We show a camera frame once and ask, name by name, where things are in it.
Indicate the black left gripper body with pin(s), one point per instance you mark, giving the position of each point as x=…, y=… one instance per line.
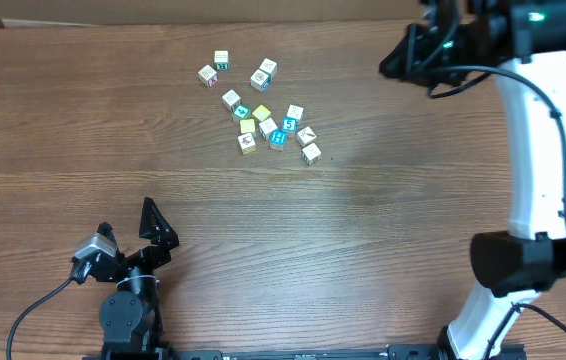
x=133, y=258

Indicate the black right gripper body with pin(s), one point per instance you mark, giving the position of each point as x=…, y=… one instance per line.
x=408, y=59

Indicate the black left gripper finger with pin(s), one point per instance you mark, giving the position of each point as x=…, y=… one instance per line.
x=155, y=228
x=105, y=237

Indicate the white acorn picture block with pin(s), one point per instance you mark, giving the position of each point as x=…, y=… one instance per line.
x=247, y=143

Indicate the yellow block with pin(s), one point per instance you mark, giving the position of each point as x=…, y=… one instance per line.
x=247, y=126
x=261, y=113

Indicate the blue number five block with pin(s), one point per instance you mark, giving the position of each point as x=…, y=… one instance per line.
x=289, y=125

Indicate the white block teal side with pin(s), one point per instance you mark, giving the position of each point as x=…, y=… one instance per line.
x=311, y=153

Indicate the white block brown picture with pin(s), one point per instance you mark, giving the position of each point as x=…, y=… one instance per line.
x=305, y=136

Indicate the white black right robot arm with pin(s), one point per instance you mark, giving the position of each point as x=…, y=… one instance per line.
x=522, y=45

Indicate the green number four block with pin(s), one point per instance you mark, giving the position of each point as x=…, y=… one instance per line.
x=240, y=112

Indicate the white block red trim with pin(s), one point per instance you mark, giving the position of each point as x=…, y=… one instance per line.
x=231, y=100

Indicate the white block red side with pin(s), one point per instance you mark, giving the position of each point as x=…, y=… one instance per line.
x=208, y=75

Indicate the white block blue side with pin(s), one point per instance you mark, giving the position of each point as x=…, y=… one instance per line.
x=260, y=80

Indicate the white block green side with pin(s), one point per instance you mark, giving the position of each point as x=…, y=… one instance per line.
x=221, y=60

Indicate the brown cardboard backdrop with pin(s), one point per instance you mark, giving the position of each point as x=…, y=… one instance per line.
x=14, y=13

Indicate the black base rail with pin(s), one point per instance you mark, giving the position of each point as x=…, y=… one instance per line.
x=308, y=354

